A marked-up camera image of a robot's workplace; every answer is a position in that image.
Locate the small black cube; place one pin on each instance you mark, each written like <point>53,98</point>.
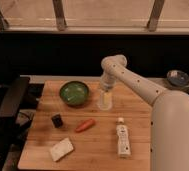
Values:
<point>57,120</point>

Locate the black office chair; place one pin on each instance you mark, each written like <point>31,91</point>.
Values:
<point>13,92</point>

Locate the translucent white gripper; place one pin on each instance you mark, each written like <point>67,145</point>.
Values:
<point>106,87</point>

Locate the grey round dish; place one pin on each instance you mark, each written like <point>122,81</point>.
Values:
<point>178,78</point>

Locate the orange carrot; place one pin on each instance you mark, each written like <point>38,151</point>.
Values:
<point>85,125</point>

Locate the wooden cutting board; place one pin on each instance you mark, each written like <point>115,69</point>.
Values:
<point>95,149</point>

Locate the green bowl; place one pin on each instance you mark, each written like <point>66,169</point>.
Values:
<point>74,93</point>

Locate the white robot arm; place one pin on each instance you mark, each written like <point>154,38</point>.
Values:
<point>169,146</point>

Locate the white ceramic cup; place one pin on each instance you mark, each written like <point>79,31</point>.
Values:
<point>105,100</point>

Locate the white tube bottle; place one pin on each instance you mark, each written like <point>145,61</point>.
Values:
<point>123,144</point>

